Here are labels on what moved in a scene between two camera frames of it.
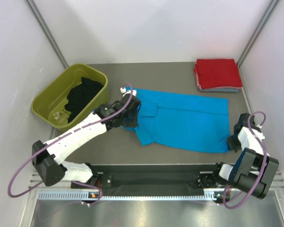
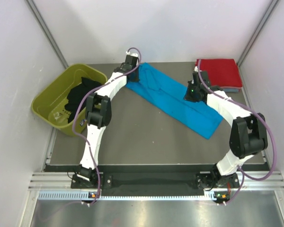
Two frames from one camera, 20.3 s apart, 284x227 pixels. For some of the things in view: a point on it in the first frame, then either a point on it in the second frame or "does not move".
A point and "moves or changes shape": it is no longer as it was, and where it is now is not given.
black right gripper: [232, 145] -> [187, 97]
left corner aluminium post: [34, 8] does not move
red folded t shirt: [213, 73] does not move
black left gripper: [134, 123] -> [135, 79]
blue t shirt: [182, 122] moves or changes shape
